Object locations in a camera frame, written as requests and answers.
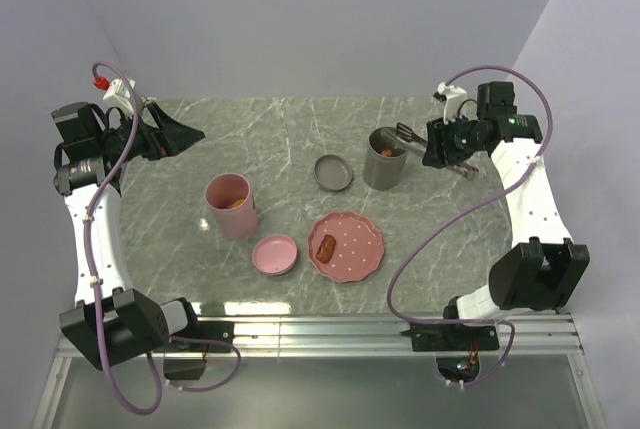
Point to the brown sausage piece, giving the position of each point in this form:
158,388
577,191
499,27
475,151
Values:
326,249

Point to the aluminium mounting rail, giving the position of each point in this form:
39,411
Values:
354,371

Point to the pink cylindrical container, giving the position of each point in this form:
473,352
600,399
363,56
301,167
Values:
241,222

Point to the metal food tongs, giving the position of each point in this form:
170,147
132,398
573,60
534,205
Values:
403,136

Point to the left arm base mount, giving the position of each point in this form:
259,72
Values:
187,361

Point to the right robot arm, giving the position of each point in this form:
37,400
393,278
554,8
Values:
544,265

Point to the pink container lid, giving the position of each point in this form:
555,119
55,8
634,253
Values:
275,255

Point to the grey cylindrical container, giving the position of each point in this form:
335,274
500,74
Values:
379,172

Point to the grey container lid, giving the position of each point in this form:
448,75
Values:
332,173

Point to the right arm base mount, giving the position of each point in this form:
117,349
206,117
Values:
459,346

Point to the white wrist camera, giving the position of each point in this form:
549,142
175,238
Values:
115,94
452,98

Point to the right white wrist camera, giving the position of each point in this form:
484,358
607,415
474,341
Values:
452,98

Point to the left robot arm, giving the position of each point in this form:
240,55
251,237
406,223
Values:
107,306

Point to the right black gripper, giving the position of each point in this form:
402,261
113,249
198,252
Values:
436,153

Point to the pink dotted plate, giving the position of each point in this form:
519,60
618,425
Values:
359,246

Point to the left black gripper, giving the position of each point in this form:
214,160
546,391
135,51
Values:
167,140

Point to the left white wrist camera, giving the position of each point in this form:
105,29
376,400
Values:
115,94

